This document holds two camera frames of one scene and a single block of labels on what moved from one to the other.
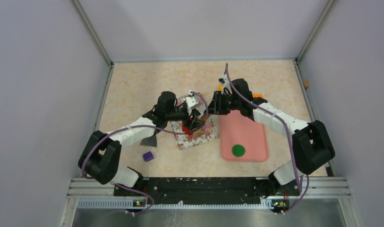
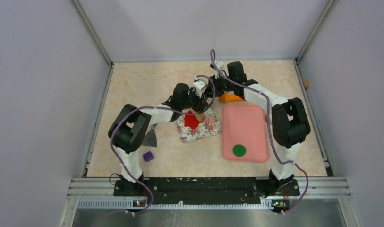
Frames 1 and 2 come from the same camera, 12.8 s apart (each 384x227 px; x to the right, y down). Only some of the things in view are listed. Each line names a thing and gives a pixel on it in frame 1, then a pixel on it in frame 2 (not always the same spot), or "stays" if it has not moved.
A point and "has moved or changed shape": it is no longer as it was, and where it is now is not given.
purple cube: (148, 156) stays
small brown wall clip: (306, 83) stays
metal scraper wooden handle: (150, 141) stays
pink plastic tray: (243, 139) stays
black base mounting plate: (202, 190) stays
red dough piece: (185, 129) has moved or changed shape
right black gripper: (216, 107) → (216, 81)
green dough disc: (238, 150) stays
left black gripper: (187, 116) → (200, 102)
